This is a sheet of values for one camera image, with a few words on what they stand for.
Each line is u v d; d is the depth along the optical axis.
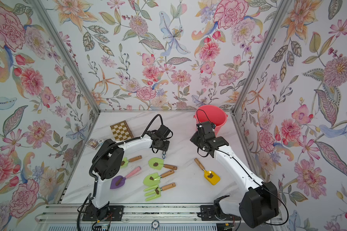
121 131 1.04
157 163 0.92
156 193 0.80
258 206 0.41
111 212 0.72
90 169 0.51
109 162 0.52
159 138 0.73
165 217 0.74
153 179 0.86
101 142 0.95
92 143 1.00
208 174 0.87
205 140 0.62
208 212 0.73
